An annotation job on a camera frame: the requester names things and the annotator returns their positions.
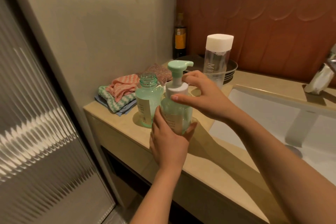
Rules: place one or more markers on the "green white pump head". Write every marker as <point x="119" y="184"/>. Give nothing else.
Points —
<point x="177" y="76"/>

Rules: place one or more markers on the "white sink basin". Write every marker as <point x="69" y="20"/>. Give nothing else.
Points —
<point x="270" y="118"/>

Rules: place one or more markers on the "beige vanity cabinet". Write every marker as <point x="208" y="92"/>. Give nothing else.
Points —
<point x="126" y="142"/>

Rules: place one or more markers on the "chrome faucet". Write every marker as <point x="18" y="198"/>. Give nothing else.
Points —
<point x="320" y="79"/>

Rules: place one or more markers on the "pink striped cloth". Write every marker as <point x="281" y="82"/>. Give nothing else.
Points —
<point x="122" y="86"/>

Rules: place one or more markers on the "green checked cloth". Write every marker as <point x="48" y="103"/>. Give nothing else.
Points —
<point x="115" y="103"/>

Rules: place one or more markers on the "person's right thumb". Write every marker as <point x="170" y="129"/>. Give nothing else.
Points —
<point x="182" y="97"/>

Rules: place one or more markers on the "person's right forearm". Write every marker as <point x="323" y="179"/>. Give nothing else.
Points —
<point x="283" y="168"/>

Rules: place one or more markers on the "open green clear bottle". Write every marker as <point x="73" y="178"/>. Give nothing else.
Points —
<point x="147" y="100"/>

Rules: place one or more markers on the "blue cloth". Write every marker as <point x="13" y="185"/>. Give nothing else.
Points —
<point x="126" y="111"/>

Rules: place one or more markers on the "green clear soap bottle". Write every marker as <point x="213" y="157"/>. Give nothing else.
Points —
<point x="174" y="116"/>

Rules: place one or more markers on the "stack of dark plates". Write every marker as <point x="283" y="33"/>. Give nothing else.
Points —
<point x="231" y="69"/>

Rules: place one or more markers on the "tall clear bottle white cap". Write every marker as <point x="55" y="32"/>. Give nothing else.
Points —
<point x="216" y="58"/>

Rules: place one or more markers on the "brown scrub cloth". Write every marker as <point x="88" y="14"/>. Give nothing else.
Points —
<point x="157" y="73"/>

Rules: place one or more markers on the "dark bottle yellow label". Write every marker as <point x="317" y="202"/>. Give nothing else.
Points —
<point x="180" y="40"/>

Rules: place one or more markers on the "person's left forearm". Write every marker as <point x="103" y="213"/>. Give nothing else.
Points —
<point x="157" y="195"/>

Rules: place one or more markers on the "person's right hand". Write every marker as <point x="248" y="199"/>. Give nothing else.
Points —
<point x="210" y="100"/>

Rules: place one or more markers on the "person's left hand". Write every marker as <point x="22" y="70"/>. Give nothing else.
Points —
<point x="168" y="150"/>

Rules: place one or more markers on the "person's left thumb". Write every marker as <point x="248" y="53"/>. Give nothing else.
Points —
<point x="190" y="131"/>

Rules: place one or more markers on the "ribbed glass door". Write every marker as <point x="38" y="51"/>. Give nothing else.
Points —
<point x="39" y="126"/>

